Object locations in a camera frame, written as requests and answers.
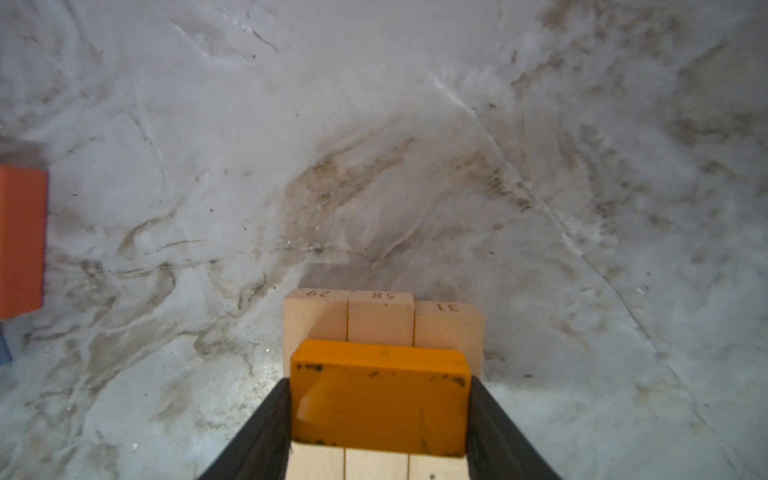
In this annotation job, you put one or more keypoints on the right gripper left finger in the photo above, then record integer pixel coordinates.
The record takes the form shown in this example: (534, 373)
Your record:
(261, 448)

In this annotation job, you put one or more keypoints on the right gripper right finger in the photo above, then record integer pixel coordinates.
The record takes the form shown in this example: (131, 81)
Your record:
(496, 448)

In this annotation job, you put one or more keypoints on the orange block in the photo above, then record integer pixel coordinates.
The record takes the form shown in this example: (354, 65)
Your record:
(382, 398)

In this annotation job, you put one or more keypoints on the natural wood block diagonal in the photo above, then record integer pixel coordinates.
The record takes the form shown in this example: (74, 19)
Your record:
(450, 326)

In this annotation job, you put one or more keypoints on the light blue block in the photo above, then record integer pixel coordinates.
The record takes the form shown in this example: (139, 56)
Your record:
(5, 354)

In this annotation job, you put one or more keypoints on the orange-red block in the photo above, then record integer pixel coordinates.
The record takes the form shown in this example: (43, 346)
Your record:
(23, 232)

